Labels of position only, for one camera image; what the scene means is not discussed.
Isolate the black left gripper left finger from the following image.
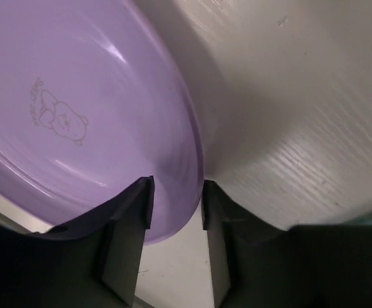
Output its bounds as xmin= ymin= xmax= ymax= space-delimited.
xmin=0 ymin=176 xmax=155 ymax=307

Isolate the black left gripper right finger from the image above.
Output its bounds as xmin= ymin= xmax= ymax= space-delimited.
xmin=202 ymin=180 xmax=372 ymax=307

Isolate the lavender plastic plate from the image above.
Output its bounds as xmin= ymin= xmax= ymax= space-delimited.
xmin=0 ymin=1 xmax=203 ymax=244

